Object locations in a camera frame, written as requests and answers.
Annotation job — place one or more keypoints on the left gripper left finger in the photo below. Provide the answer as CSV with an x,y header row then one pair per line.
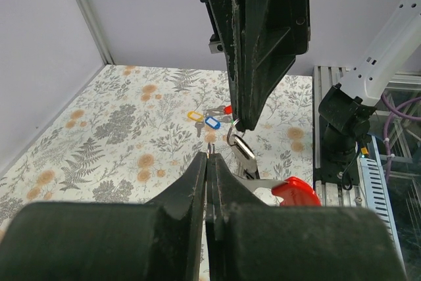
x,y
157,240

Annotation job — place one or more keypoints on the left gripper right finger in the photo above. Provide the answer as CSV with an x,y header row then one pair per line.
x,y
250,240

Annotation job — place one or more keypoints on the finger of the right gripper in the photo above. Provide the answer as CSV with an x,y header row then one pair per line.
x,y
226,16
264,50

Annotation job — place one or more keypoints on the grey red key ring holder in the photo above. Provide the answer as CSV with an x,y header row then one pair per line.
x,y
269,182

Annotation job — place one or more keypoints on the red key tag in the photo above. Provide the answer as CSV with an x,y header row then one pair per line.
x,y
228,110

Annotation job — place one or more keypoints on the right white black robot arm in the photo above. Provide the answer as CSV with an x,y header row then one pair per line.
x,y
349,104

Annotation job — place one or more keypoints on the blue key tag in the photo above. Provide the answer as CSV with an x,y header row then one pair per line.
x,y
212,122

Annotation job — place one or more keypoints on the yellow key tag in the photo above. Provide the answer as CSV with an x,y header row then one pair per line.
x,y
197,117

